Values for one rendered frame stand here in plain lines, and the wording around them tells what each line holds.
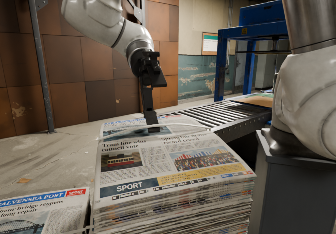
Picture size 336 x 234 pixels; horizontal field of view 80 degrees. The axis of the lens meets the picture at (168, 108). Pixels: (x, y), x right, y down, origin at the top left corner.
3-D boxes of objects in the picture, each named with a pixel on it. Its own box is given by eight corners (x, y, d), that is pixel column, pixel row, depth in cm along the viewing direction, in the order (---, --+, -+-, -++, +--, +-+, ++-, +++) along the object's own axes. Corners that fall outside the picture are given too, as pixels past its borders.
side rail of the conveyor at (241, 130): (156, 172, 103) (156, 151, 100) (150, 168, 107) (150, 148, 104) (277, 122, 182) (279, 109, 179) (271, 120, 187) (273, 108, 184)
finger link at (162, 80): (160, 69, 46) (160, 66, 45) (167, 87, 41) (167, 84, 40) (147, 69, 45) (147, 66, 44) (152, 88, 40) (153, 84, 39)
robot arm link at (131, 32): (145, 72, 69) (109, 55, 62) (139, 51, 80) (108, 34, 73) (163, 47, 64) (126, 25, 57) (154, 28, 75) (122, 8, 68)
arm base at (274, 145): (313, 132, 71) (316, 117, 70) (349, 163, 51) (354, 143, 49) (258, 127, 76) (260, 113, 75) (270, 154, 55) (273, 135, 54)
